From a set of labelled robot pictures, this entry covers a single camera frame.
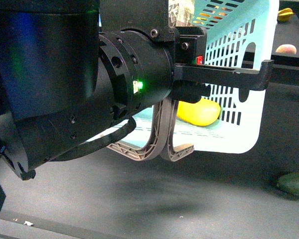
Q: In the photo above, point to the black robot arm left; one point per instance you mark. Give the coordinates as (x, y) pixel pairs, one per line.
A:
(80, 75)

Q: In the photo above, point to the green avocado-like fruit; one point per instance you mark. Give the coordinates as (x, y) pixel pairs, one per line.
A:
(289, 183)

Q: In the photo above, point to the light blue plastic basket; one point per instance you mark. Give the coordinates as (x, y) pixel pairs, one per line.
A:
(239, 35)

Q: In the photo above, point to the pale peach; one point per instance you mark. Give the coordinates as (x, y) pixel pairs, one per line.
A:
(286, 49)

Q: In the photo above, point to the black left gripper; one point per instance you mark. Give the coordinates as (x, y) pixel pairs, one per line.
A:
(148, 60)

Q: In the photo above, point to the yellow star fruit right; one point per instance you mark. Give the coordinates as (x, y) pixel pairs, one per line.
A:
(285, 15)

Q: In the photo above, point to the yellow mango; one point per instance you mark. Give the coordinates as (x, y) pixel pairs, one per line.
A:
(203, 113)

